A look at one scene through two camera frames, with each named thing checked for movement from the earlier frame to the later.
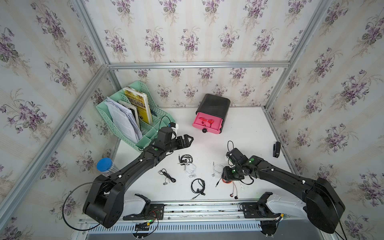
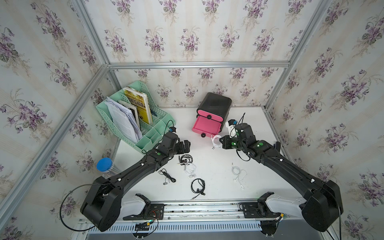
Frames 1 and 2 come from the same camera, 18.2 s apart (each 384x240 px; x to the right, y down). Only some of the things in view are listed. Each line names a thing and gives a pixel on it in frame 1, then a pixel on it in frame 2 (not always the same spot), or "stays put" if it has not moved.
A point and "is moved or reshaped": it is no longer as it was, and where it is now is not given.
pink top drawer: [207, 123] is moved or reshaped
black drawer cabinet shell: [214, 105] stays put
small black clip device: [276, 149] stays put
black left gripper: [186, 143] -> [181, 150]
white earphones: [217, 169] -> [213, 144]
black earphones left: [163, 171] stays put
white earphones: [190, 169] stays put
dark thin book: [133, 109] stays put
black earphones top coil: [185, 159] stays put
